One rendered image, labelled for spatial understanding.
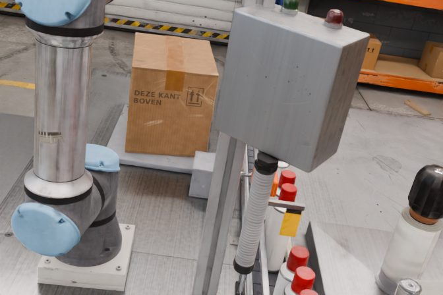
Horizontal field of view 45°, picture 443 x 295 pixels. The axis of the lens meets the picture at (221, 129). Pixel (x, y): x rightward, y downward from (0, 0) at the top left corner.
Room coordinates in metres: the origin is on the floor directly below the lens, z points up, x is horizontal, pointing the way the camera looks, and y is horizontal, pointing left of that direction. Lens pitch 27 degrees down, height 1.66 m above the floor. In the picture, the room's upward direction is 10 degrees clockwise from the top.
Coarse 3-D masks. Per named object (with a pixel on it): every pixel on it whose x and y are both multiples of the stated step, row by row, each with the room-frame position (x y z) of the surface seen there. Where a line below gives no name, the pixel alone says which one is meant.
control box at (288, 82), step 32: (256, 32) 0.71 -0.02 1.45; (288, 32) 0.69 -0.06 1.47; (320, 32) 0.69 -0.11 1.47; (352, 32) 0.72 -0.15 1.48; (256, 64) 0.71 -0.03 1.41; (288, 64) 0.68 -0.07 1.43; (320, 64) 0.66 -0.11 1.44; (352, 64) 0.69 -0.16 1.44; (224, 96) 0.73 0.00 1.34; (256, 96) 0.70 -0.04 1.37; (288, 96) 0.68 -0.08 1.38; (320, 96) 0.65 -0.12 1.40; (352, 96) 0.72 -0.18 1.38; (224, 128) 0.73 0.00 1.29; (256, 128) 0.70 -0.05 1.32; (288, 128) 0.67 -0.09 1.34; (320, 128) 0.65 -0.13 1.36; (288, 160) 0.67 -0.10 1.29; (320, 160) 0.67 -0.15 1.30
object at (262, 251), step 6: (264, 234) 0.93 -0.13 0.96; (264, 240) 0.91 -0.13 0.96; (264, 246) 0.89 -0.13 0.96; (264, 252) 0.87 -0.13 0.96; (264, 258) 0.85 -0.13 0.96; (264, 264) 0.83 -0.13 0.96; (264, 270) 0.82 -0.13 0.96; (264, 276) 0.80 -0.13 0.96; (264, 282) 0.78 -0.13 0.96; (264, 288) 0.77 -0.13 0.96; (264, 294) 0.75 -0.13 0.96
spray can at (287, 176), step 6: (282, 174) 0.98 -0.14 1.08; (288, 174) 0.98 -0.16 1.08; (294, 174) 0.99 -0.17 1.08; (282, 180) 0.98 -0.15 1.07; (288, 180) 0.97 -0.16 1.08; (294, 180) 0.98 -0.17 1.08; (276, 192) 0.97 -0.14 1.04; (270, 198) 0.99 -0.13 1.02; (276, 198) 0.97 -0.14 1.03; (270, 210) 0.97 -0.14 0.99; (264, 228) 0.98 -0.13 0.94
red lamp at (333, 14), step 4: (328, 12) 0.73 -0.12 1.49; (332, 12) 0.73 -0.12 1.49; (336, 12) 0.73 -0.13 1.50; (340, 12) 0.73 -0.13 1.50; (328, 16) 0.73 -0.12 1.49; (332, 16) 0.73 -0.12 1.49; (336, 16) 0.72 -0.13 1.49; (340, 16) 0.73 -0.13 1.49; (324, 20) 0.73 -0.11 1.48; (328, 20) 0.73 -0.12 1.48; (332, 20) 0.73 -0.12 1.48; (336, 20) 0.72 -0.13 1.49; (340, 20) 0.73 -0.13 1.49; (324, 24) 0.73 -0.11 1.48; (328, 24) 0.73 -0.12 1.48; (332, 24) 0.72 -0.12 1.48; (336, 24) 0.72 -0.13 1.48; (340, 24) 0.73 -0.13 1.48; (336, 28) 0.72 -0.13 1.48; (340, 28) 0.73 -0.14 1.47
